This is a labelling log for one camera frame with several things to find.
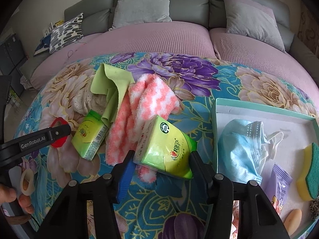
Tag red plastic ring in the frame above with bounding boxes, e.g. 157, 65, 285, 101
49, 117, 70, 148

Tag floral blanket table cover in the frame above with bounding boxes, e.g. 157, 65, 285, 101
16, 52, 318, 238

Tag grey cushion left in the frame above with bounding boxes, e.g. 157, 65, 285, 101
110, 0, 172, 30

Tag blue cushion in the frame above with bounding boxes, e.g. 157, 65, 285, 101
33, 34, 51, 57

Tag blue face mask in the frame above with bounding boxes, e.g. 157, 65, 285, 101
218, 119, 284, 184

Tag cream lace cloth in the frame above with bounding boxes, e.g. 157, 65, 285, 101
71, 86, 106, 116

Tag grey pink cushion right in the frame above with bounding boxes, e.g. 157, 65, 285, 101
223, 0, 285, 52

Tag dark cabinet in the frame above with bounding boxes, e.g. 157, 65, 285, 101
0, 34, 27, 96

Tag yellow green sponge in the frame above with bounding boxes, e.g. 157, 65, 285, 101
296, 143, 318, 201

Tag green white shallow box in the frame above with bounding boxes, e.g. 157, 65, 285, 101
211, 97, 319, 239

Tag black white patterned cushion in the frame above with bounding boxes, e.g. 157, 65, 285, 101
49, 13, 84, 54

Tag light green cloth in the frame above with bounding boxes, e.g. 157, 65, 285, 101
90, 63, 135, 128

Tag leopard print scrunchie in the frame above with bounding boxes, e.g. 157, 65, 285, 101
309, 196, 319, 221

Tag pink white fuzzy cloth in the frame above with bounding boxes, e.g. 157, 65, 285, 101
105, 73, 181, 184

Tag pink floral scrunchie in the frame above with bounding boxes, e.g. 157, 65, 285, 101
230, 201, 239, 239

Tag beige patterned curtain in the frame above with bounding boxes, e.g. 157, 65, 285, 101
297, 3, 318, 57

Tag purple wipes packet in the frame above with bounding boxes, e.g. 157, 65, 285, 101
265, 164, 292, 215

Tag person's left hand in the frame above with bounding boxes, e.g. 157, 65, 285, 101
1, 174, 35, 214

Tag small green tissue pack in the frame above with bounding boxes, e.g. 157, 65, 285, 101
71, 110, 109, 161

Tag grey sofa pink cover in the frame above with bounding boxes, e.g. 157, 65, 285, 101
20, 0, 318, 101

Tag beige makeup puff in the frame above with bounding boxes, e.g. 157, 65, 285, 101
284, 209, 302, 236

